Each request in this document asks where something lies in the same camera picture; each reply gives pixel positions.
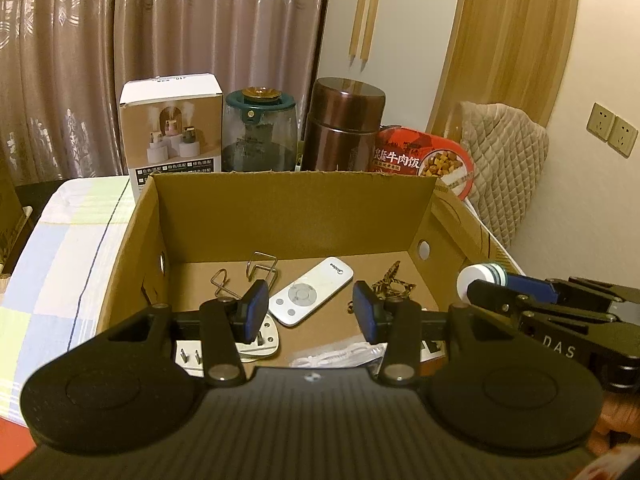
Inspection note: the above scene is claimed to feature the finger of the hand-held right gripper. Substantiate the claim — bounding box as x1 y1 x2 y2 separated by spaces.
466 279 617 332
502 272 622 307

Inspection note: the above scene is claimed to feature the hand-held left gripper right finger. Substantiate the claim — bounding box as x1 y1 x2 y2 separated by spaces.
352 280 507 389

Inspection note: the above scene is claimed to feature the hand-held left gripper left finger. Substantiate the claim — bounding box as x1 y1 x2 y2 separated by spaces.
107 279 271 389

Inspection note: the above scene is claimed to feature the white plug adapter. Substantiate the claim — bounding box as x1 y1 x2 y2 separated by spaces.
238 312 282 362

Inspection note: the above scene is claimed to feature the brown patterned hair tie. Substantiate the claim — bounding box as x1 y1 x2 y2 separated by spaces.
347 259 416 314

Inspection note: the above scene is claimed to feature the short white remote control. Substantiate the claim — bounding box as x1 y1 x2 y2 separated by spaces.
268 256 355 329

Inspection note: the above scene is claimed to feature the cream power plug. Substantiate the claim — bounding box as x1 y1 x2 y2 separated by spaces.
172 339 206 377

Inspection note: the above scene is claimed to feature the brown cardboard box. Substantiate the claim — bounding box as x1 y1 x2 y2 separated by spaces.
97 169 527 377

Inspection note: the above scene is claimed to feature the person's right hand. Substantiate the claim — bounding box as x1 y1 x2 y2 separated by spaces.
600 391 640 438

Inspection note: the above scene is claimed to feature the clear plastic bag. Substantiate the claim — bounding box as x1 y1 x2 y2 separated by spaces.
289 339 389 369

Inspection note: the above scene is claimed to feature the red printed cardboard sheet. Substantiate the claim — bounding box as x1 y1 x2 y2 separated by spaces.
0 417 640 480

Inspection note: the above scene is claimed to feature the beige quilted chair cover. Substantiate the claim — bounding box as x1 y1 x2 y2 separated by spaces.
452 100 550 249

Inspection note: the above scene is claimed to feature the red instant meal package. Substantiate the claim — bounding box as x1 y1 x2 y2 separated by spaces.
372 124 476 202

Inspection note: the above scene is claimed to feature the glass jar with green lid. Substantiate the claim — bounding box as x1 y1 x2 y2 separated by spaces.
221 85 300 174

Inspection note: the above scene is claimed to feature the brown metal thermos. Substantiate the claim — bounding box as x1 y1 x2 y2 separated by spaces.
302 77 387 174

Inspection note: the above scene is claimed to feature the pale checked tablecloth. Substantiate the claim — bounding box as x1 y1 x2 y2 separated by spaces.
0 175 146 427

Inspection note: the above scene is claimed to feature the white product box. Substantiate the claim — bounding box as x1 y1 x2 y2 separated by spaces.
118 73 224 202

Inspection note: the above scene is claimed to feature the wooden door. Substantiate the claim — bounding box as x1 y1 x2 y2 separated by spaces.
427 0 584 137

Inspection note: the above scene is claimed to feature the white wardrobe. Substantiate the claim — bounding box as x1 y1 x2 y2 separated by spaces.
314 0 472 132

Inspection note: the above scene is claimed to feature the pink-grey patterned curtain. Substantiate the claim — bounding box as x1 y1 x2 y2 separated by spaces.
0 0 331 187

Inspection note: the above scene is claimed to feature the metal wire puzzle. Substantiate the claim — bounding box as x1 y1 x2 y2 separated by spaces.
209 250 280 302

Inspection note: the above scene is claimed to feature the beige wall socket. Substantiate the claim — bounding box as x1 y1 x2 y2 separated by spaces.
606 115 640 159
585 102 617 142

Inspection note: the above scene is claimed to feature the wooden wardrobe handle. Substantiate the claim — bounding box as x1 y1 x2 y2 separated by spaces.
346 0 367 65
359 0 381 71

